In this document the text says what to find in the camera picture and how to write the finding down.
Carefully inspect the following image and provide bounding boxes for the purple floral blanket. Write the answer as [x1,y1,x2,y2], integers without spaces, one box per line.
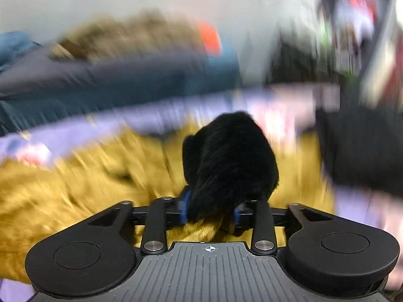
[0,85,403,302]

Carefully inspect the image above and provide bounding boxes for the black knit garment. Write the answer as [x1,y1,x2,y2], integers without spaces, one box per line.
[316,105,403,191]

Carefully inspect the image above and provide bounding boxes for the orange cloth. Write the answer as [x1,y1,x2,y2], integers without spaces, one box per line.
[197,22,224,55]

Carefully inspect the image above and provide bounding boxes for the grey blanket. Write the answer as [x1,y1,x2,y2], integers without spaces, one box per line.
[0,42,202,98]

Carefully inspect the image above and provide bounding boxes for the gold coat with black fur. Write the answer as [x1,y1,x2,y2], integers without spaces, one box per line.
[0,110,339,287]

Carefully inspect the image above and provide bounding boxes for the dark blue folded clothes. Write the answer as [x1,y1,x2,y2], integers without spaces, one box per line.
[0,31,243,133]

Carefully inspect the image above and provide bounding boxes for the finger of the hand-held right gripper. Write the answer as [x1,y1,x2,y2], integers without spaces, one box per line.
[233,200,334,255]
[88,189,192,256]

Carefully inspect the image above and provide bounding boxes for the olive green cloth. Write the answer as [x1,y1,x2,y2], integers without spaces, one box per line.
[50,9,205,62]

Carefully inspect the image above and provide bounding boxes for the black wire rack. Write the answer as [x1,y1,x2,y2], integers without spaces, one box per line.
[274,0,403,107]

